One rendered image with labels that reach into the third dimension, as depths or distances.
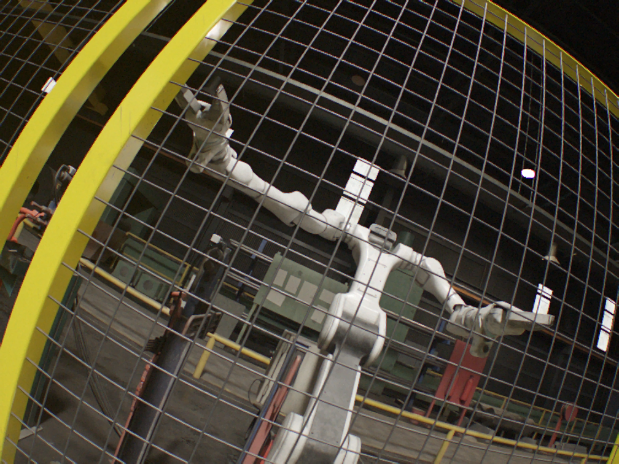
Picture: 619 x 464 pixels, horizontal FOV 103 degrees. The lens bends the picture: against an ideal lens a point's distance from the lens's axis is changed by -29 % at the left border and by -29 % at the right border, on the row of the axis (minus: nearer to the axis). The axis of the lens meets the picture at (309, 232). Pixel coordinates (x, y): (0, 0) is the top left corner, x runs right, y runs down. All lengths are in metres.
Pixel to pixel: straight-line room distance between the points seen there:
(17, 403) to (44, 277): 0.21
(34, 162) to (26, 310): 0.23
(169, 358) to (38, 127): 0.86
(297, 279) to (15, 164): 6.02
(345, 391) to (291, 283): 5.39
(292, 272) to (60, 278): 6.01
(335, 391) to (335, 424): 0.11
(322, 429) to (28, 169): 0.90
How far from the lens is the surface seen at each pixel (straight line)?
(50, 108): 0.62
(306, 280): 6.41
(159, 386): 1.25
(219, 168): 0.93
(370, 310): 1.28
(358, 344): 1.15
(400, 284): 9.35
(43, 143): 0.62
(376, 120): 4.14
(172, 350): 1.21
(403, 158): 9.86
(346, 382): 1.09
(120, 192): 10.50
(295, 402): 1.70
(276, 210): 1.07
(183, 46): 0.58
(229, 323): 6.15
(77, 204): 0.51
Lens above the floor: 1.03
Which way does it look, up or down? 14 degrees up
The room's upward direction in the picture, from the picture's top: 25 degrees clockwise
